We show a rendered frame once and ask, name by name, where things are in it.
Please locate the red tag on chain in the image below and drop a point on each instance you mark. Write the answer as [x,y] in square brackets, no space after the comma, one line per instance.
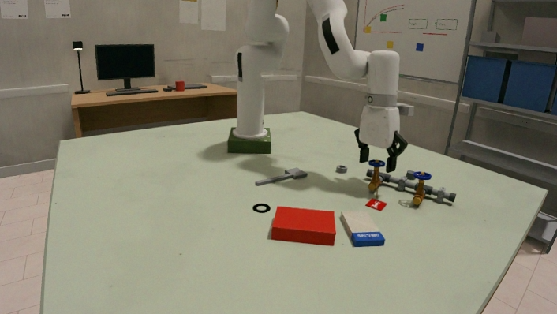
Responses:
[376,204]

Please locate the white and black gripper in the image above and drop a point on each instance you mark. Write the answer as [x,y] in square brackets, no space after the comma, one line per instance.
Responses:
[380,128]

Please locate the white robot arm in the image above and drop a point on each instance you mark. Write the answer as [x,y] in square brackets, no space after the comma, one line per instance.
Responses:
[381,67]

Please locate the grey hex nut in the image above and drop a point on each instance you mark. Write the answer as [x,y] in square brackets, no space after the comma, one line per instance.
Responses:
[341,169]

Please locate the red rectangular block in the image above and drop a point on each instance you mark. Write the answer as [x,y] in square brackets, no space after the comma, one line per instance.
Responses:
[304,226]

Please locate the grey pipe manifold with two blue valves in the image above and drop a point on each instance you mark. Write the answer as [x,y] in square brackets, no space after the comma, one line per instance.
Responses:
[421,189]

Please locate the black rubber ring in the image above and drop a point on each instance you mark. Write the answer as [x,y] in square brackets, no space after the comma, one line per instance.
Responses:
[268,208]

